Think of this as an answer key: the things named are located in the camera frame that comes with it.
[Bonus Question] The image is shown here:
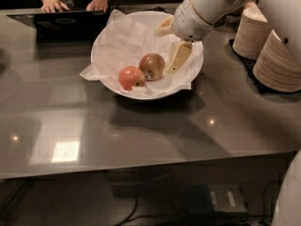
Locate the black tray mat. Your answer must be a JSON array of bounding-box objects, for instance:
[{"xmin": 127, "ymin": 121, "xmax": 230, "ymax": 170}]
[{"xmin": 229, "ymin": 39, "xmax": 301, "ymax": 96}]

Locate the black laptop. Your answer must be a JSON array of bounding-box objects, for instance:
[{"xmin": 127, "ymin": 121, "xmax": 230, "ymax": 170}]
[{"xmin": 8, "ymin": 10, "xmax": 109, "ymax": 42}]

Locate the black cable under table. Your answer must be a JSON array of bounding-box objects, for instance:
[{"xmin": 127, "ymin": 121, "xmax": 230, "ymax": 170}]
[{"xmin": 112, "ymin": 180, "xmax": 283, "ymax": 226}]

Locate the white tissue paper liner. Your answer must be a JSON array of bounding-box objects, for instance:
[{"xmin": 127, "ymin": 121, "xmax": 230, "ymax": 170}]
[{"xmin": 79, "ymin": 9, "xmax": 201, "ymax": 98}]

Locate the red-green apple right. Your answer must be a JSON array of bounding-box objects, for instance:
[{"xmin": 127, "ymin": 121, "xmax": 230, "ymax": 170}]
[{"xmin": 139, "ymin": 53, "xmax": 166, "ymax": 81}]

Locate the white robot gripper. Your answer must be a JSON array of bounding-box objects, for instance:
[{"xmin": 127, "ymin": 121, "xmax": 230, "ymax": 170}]
[{"xmin": 153, "ymin": 0, "xmax": 211, "ymax": 74}]

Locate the red apple left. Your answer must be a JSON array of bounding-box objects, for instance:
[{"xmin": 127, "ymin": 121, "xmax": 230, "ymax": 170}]
[{"xmin": 119, "ymin": 66, "xmax": 146, "ymax": 90}]

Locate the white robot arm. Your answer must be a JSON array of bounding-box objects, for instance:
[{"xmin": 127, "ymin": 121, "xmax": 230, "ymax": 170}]
[{"xmin": 154, "ymin": 0, "xmax": 301, "ymax": 226}]

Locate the dark box under table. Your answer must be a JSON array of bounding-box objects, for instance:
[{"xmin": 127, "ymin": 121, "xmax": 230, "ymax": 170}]
[{"xmin": 185, "ymin": 184, "xmax": 249, "ymax": 216}]

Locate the person right hand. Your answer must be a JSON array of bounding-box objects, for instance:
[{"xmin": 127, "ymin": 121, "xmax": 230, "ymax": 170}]
[{"xmin": 41, "ymin": 0, "xmax": 69, "ymax": 13}]

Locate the stack of paper plates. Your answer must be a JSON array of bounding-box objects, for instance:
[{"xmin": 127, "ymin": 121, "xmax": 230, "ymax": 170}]
[
  {"xmin": 232, "ymin": 4, "xmax": 272, "ymax": 60},
  {"xmin": 253, "ymin": 30, "xmax": 301, "ymax": 92}
]

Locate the person left hand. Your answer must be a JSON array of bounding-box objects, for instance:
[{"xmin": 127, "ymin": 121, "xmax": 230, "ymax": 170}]
[{"xmin": 87, "ymin": 0, "xmax": 108, "ymax": 13}]

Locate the rear stack of paper plates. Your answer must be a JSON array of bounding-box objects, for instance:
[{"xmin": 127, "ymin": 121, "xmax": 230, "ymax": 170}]
[{"xmin": 232, "ymin": 4, "xmax": 272, "ymax": 60}]

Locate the front stack of paper plates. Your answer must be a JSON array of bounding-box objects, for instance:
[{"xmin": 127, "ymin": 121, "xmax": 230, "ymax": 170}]
[{"xmin": 253, "ymin": 30, "xmax": 301, "ymax": 92}]

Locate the white bowl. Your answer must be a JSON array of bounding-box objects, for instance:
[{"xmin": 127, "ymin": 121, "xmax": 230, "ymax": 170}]
[{"xmin": 90, "ymin": 10, "xmax": 205, "ymax": 101}]

